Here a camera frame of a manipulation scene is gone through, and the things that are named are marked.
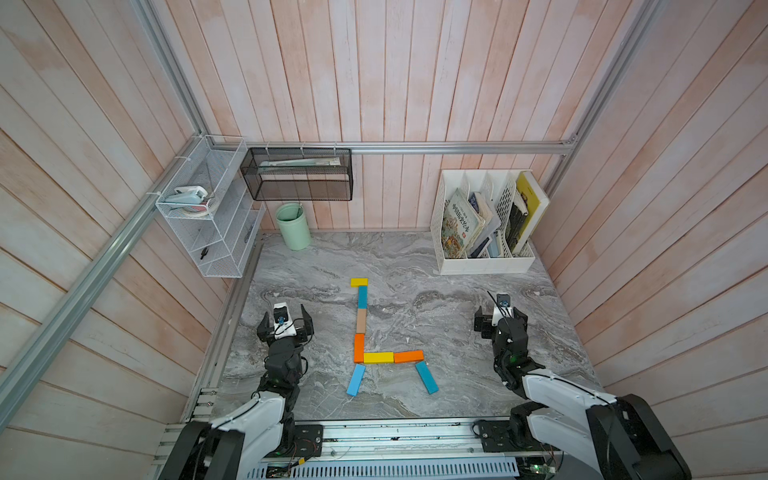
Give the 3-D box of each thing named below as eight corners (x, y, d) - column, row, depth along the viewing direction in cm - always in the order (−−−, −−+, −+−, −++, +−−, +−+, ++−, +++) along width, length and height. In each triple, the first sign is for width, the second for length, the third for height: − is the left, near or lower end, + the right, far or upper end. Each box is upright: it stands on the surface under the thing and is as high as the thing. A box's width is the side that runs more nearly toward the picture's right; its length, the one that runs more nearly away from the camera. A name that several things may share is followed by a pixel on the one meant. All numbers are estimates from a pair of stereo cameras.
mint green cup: (283, 250, 117) (272, 222, 105) (288, 230, 124) (279, 202, 112) (310, 250, 117) (302, 222, 105) (313, 230, 124) (307, 202, 112)
